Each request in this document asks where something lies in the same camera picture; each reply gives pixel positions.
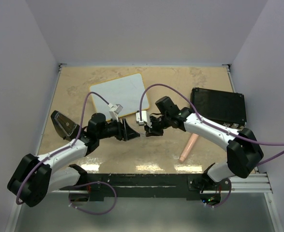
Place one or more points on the black base bar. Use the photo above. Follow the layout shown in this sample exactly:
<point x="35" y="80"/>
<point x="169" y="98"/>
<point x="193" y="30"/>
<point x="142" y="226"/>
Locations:
<point x="186" y="186"/>

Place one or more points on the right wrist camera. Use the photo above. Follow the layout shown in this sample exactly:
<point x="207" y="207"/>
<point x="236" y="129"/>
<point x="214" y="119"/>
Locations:
<point x="142" y="118"/>

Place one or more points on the pink toy microphone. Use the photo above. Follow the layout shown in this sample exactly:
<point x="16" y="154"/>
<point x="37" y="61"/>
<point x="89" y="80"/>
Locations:
<point x="191" y="142"/>

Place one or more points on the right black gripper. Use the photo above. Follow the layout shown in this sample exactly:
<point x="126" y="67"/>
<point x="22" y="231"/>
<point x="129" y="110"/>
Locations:
<point x="153" y="131"/>

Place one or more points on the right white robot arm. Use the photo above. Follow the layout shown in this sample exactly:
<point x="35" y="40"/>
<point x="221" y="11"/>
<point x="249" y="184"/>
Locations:
<point x="242" y="151"/>

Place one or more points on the yellow framed whiteboard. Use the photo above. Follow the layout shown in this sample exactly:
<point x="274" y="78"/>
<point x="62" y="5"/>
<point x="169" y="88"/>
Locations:
<point x="126" y="91"/>

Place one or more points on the black hard case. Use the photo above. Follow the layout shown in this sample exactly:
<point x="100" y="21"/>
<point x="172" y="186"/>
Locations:
<point x="225" y="108"/>

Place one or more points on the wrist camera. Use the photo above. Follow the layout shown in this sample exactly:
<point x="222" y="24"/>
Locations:
<point x="114" y="111"/>
<point x="142" y="118"/>

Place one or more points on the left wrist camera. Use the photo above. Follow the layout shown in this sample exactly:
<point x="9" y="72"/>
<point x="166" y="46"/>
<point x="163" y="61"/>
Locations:
<point x="114" y="111"/>

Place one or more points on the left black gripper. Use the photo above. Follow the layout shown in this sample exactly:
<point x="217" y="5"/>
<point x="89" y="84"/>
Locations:
<point x="124" y="131"/>

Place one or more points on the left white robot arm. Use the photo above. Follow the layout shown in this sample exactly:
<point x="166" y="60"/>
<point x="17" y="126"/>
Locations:
<point x="35" y="176"/>

